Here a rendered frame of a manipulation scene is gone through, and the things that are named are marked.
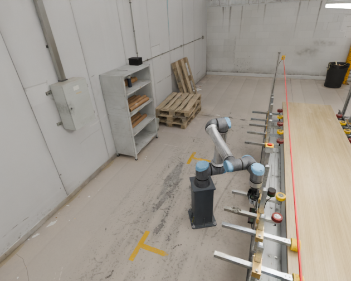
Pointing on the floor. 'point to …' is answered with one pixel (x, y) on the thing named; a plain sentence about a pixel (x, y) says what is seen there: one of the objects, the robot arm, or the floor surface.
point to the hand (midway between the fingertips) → (252, 202)
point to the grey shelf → (118, 98)
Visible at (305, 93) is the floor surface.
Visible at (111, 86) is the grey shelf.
